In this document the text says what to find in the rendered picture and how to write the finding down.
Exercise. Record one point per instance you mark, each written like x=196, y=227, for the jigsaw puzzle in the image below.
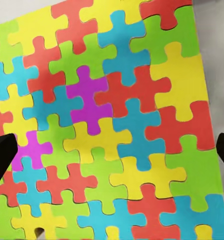
x=108, y=103

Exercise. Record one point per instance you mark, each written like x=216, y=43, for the desk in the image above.
x=209, y=18

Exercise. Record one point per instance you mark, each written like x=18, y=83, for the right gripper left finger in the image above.
x=8, y=150

